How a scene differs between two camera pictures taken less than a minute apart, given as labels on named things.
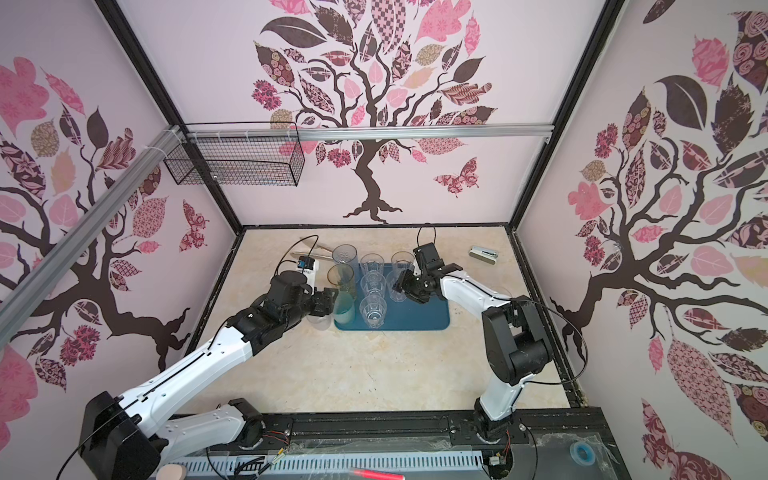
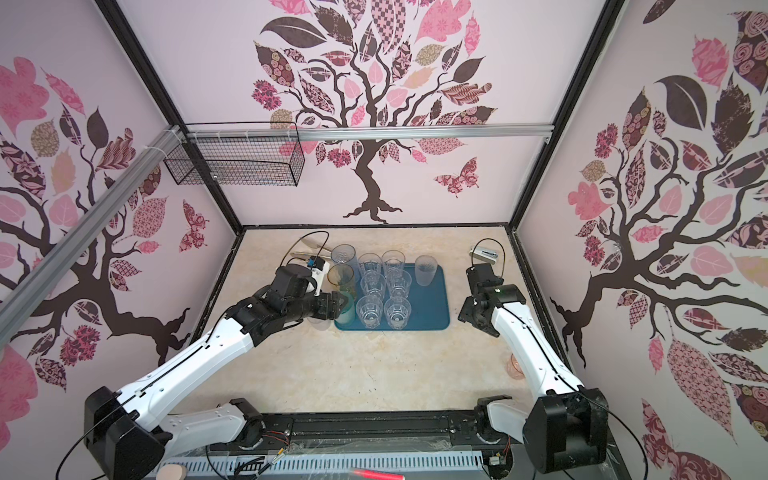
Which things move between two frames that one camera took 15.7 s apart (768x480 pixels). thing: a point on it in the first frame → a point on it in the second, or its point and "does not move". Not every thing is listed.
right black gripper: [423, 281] → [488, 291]
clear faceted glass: [373, 282] does not move
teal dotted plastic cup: [344, 307] does not move
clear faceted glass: [373, 310] does not move
